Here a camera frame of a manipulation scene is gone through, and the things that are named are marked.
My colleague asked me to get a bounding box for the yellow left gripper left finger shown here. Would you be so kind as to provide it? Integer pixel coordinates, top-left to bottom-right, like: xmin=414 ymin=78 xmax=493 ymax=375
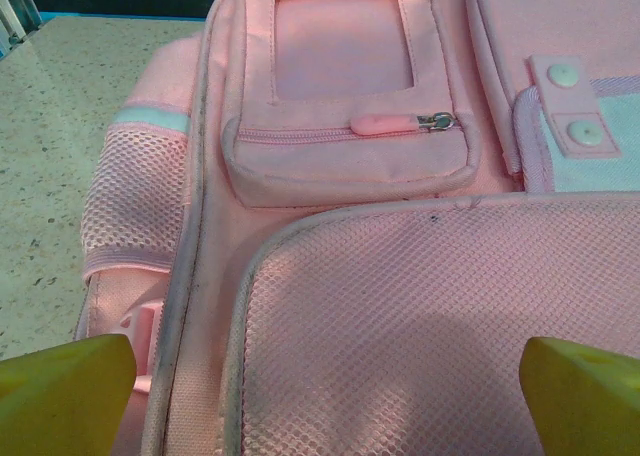
xmin=0 ymin=333 xmax=138 ymax=456

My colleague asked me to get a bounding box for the aluminium cage frame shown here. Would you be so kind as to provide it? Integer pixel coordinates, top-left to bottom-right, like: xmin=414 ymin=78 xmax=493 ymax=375
xmin=0 ymin=0 xmax=42 ymax=60

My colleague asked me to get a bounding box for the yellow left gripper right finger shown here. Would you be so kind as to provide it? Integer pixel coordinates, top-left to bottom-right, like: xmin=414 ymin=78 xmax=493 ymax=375
xmin=518 ymin=335 xmax=640 ymax=456

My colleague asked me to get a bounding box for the pink student backpack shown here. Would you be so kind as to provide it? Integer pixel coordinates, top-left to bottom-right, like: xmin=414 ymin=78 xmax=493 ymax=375
xmin=73 ymin=0 xmax=640 ymax=456

